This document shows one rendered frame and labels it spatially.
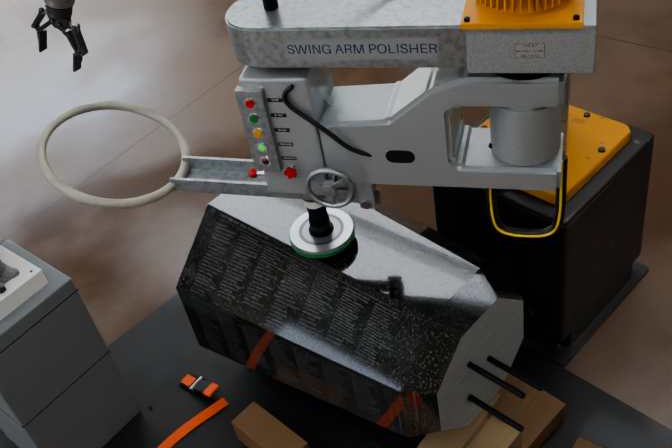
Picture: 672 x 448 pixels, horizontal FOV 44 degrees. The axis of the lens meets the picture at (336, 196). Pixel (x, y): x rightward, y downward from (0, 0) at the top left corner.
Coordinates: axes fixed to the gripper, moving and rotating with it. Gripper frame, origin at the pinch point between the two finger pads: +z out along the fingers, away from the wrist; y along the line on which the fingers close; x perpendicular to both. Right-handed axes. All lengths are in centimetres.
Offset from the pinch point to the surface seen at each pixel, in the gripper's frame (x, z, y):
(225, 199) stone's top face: 27, 50, 52
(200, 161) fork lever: 12, 22, 48
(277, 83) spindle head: 2, -31, 73
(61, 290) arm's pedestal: -28, 72, 25
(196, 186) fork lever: 2, 23, 54
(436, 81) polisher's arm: 17, -46, 111
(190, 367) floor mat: 11, 137, 59
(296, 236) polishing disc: 13, 32, 87
